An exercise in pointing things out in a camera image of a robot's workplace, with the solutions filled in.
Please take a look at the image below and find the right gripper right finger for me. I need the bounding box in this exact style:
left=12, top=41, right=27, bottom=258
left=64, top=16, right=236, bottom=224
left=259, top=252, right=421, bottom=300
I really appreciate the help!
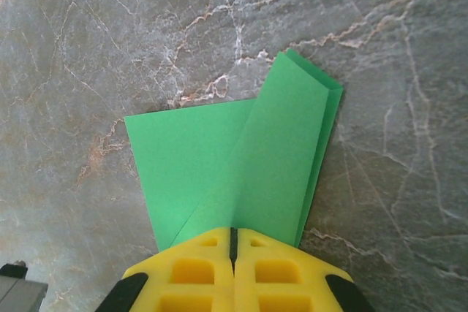
left=233, top=228, right=376, bottom=312

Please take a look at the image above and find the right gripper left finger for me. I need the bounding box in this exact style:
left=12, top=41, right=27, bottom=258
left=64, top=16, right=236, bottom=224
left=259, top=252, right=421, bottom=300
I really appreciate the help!
left=95, top=227, right=235, bottom=312

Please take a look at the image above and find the green cloth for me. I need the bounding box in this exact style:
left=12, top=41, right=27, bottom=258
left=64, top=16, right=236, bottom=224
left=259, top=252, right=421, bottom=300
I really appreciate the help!
left=124, top=47, right=344, bottom=251

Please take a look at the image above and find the wide aluminium mounting beam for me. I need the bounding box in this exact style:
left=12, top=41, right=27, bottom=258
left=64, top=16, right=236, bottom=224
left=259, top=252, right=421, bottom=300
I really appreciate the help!
left=0, top=260, right=48, bottom=312

